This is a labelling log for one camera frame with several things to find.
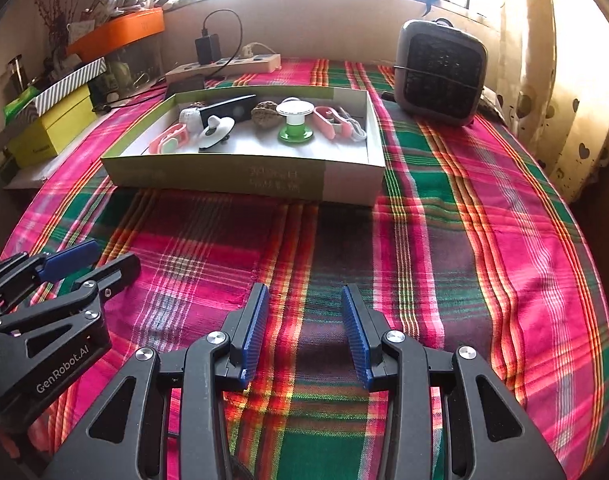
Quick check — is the black charging cable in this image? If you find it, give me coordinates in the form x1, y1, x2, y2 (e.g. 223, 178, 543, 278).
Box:
92, 9, 244, 111

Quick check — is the green white suction holder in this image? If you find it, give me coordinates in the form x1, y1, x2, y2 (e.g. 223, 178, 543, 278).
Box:
276, 97, 318, 143

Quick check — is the cream heart print curtain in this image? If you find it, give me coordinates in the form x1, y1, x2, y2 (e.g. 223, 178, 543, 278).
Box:
515, 0, 609, 203

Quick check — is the black rectangular sensor device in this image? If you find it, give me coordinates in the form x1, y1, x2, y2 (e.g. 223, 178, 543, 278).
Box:
202, 92, 258, 123

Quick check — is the white charging cable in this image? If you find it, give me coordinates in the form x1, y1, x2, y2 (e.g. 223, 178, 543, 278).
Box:
337, 106, 368, 142

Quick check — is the white green cardboard box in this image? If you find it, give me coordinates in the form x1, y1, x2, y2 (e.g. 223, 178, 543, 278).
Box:
100, 86, 387, 207

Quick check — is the red branch decoration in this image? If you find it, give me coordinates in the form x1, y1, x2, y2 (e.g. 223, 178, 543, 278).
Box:
29, 0, 70, 56

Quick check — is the black phone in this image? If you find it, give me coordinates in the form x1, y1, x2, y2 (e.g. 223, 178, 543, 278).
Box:
170, 76, 206, 93

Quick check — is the bright green packet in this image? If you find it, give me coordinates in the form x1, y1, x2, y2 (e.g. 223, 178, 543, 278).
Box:
3, 86, 40, 123

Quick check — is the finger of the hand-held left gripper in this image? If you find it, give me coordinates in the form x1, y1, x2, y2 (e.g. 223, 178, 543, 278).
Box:
0, 252, 141, 368
0, 239, 100, 307

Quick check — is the orange storage box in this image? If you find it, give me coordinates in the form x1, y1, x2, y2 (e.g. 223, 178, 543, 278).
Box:
67, 7, 165, 63

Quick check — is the white suction cup hook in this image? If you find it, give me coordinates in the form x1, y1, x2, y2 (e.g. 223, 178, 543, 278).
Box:
198, 115, 235, 153

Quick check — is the grey black space heater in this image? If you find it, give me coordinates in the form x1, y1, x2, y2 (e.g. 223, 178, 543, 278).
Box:
393, 19, 488, 127

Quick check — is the grey patterned box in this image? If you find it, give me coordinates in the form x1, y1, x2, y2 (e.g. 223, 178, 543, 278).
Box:
0, 110, 41, 153

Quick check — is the yellow cardboard box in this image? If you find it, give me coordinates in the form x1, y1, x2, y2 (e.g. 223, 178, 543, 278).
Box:
7, 85, 98, 168

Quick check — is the pink mint round case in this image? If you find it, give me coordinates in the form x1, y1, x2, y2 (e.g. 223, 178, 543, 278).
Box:
149, 122, 191, 156

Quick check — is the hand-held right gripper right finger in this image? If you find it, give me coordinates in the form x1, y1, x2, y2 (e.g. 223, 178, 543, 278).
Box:
341, 283, 568, 480

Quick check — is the white power plug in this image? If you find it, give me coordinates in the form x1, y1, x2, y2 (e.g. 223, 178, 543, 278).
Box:
240, 42, 278, 61

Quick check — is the pink plastic clip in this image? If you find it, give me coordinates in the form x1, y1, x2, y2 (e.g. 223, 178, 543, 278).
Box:
313, 105, 353, 140

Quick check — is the clear glass tank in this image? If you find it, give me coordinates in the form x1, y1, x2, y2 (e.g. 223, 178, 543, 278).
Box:
104, 42, 165, 96

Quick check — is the black charger adapter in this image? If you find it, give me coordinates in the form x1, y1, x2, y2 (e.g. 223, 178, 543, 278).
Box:
194, 34, 222, 65

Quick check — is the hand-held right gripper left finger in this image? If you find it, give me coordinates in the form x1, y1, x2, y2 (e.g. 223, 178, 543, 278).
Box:
42, 282, 270, 480

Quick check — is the white round cap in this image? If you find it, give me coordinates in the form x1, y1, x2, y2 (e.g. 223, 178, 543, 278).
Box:
178, 106, 205, 133

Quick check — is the steel flask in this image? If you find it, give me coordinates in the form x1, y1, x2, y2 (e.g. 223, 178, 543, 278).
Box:
4, 55, 28, 91

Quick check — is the beige power strip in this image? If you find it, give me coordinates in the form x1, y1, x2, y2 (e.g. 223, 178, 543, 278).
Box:
164, 52, 281, 86

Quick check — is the pink green plaid blanket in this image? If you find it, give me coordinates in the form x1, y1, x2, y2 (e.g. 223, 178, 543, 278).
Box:
0, 57, 609, 480

